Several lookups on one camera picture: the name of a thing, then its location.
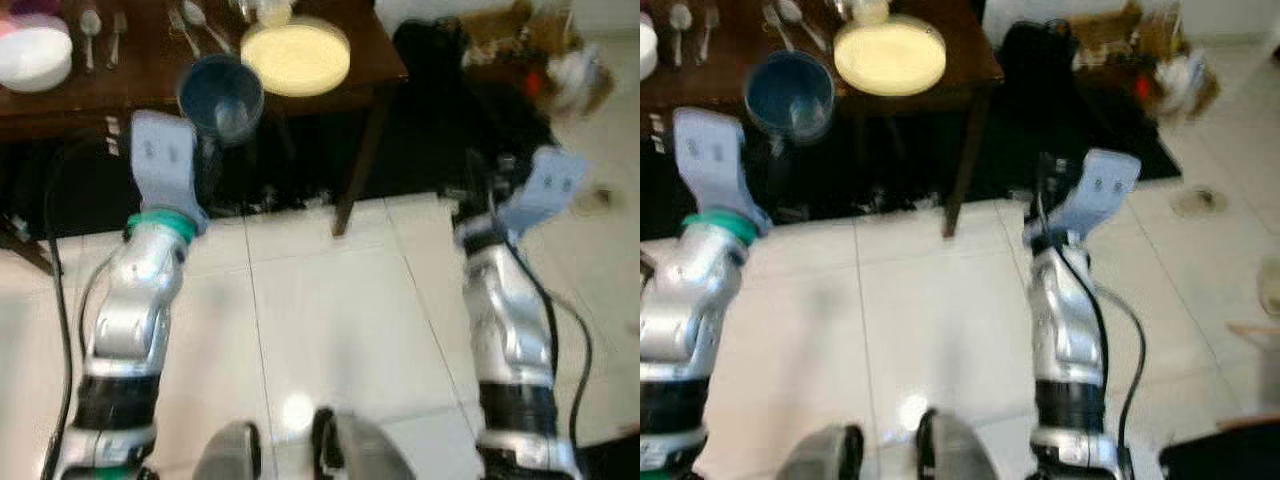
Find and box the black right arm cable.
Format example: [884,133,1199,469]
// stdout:
[1040,190,1148,451]
[485,190,595,451]

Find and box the blue plastic cup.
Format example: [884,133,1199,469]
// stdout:
[745,52,836,144]
[177,55,266,148]

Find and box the grey right robot foot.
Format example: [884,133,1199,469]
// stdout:
[915,408,1001,480]
[310,406,416,480]

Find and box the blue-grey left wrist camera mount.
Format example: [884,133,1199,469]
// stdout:
[130,110,210,236]
[672,108,772,237]

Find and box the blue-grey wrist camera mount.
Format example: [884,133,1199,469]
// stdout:
[672,108,772,237]
[1050,150,1142,237]
[130,110,210,236]
[497,147,589,237]

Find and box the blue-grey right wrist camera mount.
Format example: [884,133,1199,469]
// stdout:
[1050,150,1142,237]
[497,147,589,237]

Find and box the silver spoon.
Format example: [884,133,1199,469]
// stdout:
[778,0,829,51]
[183,0,234,53]
[669,3,693,66]
[80,8,102,73]

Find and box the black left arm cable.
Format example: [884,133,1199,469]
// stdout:
[40,140,113,471]

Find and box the black fabric object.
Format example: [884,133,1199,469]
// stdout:
[1160,418,1280,480]
[580,432,641,480]

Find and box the grey left robot foot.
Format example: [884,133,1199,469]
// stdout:
[775,424,866,480]
[192,420,263,480]

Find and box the grey robot foot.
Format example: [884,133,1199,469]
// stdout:
[310,406,416,480]
[192,420,263,480]
[775,424,866,480]
[915,408,1001,480]

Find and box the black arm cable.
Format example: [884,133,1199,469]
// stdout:
[485,190,595,451]
[40,140,113,471]
[1040,190,1148,451]

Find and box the dark wooden table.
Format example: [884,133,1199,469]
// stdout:
[640,0,1005,239]
[0,0,409,239]

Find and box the pink round plate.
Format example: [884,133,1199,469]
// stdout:
[0,8,63,33]

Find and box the pale yellow round plate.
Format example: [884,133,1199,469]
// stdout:
[833,20,948,98]
[240,22,353,98]

